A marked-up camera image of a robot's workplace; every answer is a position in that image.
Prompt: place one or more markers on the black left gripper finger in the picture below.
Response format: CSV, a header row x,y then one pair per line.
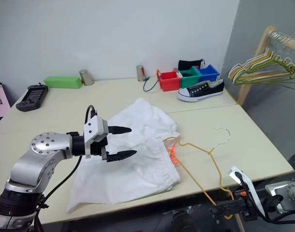
x,y
121,155
119,130

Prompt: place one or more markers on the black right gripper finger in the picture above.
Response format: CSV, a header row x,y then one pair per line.
x,y
225,209

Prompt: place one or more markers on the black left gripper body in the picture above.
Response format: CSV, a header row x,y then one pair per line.
x,y
98,148

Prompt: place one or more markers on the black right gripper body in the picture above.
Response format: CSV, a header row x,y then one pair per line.
x,y
246,209

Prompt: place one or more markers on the white shorts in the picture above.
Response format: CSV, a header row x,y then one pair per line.
x,y
128,174

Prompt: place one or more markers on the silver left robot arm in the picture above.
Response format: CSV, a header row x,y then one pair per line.
x,y
46,145

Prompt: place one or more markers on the metal cup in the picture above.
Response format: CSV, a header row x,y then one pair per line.
x,y
140,73
86,78

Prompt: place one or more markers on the red plastic bin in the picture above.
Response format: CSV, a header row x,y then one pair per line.
x,y
169,84

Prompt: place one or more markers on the green rectangular box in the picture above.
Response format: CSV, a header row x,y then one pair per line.
x,y
61,82

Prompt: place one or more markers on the black handheld controller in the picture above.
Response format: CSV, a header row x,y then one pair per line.
x,y
32,97

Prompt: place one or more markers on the green plastic bin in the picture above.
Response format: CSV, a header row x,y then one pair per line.
x,y
189,82

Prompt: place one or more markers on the black canvas sneaker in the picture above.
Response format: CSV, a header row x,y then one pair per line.
x,y
205,90

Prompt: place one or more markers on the black fabric pouch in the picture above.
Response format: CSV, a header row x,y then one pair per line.
x,y
187,64

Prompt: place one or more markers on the blue plastic bin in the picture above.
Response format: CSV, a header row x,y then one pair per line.
x,y
209,75

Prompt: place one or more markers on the wooden clothes rack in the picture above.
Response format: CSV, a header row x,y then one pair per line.
x,y
243,94

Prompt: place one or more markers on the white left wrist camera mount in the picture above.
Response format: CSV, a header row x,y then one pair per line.
x,y
92,128

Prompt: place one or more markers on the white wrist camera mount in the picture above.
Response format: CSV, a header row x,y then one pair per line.
x,y
234,172
92,128

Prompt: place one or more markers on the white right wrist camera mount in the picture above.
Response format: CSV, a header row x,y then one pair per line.
x,y
234,172

